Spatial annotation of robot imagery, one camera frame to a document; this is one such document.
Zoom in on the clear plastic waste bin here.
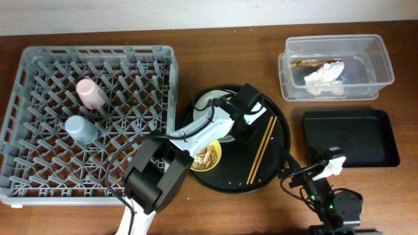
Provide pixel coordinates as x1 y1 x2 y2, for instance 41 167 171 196
278 34 394 101

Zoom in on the wooden chopstick right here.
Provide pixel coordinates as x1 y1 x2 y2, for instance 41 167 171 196
251 116 278 184

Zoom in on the wooden chopstick left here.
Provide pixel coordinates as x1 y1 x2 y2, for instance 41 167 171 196
246 116 274 185

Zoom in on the pink plastic cup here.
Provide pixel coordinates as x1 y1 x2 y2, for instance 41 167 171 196
76 78 105 110

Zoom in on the grey round plate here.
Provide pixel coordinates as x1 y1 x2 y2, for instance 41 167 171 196
193 89 234 143

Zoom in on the yellow bowl with food scraps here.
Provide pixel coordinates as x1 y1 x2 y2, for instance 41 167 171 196
191 140 221 172

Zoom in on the light blue plastic cup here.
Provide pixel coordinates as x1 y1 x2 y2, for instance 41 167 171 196
65 116 99 145

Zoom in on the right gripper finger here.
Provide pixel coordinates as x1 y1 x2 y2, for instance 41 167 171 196
307 141 329 165
278 147 301 179

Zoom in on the gold foil wrapper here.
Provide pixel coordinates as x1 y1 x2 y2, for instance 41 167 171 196
291 59 342 68

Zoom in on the black rectangular tray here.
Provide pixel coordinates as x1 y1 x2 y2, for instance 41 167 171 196
302 110 400 168

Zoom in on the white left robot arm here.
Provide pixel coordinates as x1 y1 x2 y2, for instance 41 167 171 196
117 84 266 234

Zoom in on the wooden chopstick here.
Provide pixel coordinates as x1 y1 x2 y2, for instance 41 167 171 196
251 116 278 184
246 116 274 185

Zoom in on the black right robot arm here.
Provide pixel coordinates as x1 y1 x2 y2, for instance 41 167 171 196
277 146 346 232

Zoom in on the round black serving tray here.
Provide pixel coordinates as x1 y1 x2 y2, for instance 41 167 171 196
190 95 291 193

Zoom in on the crumpled white tissue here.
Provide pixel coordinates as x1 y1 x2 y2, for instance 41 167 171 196
304 62 344 96

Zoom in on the grey plastic dishwasher rack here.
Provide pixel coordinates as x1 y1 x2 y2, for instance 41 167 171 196
1 46 178 205

